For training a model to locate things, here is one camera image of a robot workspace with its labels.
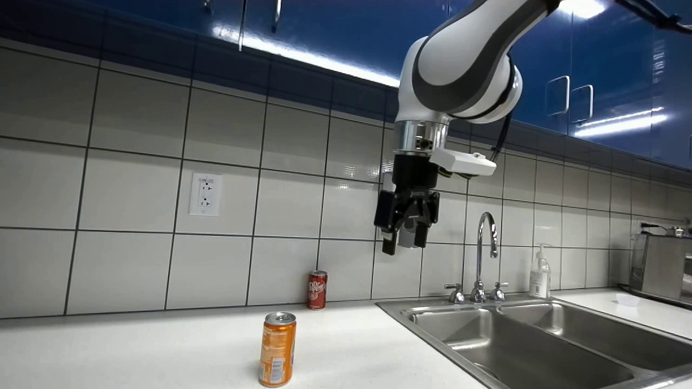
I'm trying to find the chrome gooseneck faucet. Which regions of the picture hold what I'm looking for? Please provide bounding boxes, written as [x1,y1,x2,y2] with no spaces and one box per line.
[472,211,501,302]

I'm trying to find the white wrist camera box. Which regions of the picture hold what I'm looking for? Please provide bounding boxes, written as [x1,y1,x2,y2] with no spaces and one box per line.
[428,147,499,179]

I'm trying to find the clear soap pump bottle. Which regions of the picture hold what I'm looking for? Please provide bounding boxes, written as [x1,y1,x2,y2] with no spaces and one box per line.
[528,243,551,301]

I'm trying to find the red cola can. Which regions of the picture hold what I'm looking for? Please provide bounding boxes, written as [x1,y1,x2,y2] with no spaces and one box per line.
[305,269,328,311]

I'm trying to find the white wall power outlet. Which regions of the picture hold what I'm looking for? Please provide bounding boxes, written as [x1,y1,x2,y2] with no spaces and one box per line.
[189,171,225,218]

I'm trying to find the orange Fanta can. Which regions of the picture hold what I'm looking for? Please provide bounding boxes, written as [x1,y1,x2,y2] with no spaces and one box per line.
[257,310,298,389]

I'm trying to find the stainless steel double sink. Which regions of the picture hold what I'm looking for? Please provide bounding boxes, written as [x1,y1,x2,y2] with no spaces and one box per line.
[376,296,692,389]

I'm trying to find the stainless steel countertop appliance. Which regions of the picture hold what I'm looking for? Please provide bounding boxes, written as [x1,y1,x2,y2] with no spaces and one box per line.
[628,221,692,310]

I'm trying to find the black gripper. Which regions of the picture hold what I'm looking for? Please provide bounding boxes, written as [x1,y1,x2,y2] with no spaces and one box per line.
[372,151,444,257]

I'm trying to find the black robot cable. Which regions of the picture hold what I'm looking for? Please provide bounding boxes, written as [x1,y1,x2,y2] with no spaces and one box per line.
[491,114,514,159]

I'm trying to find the silver cabinet handle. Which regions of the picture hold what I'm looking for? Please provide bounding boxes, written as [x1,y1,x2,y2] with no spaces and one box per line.
[545,73,574,118]
[572,82,597,121]
[269,0,285,35]

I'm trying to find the blue wall cabinets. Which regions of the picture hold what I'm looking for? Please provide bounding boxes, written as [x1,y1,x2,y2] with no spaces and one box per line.
[0,0,692,171]

